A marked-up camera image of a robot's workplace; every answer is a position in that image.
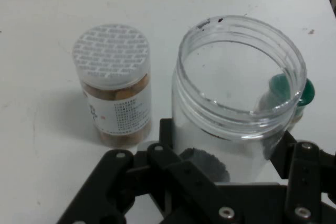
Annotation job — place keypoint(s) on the nut jar with white lid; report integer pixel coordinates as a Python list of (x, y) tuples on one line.
[(110, 51)]

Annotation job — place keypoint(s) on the clear jar with black granules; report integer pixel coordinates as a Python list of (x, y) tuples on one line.
[(189, 129)]

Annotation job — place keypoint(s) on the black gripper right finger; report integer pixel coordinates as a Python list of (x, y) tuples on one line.
[(304, 182)]

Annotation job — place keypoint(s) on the spice bottle with green cap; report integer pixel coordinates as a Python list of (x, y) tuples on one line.
[(308, 93)]

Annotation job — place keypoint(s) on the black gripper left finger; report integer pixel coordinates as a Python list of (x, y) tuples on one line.
[(118, 182)]

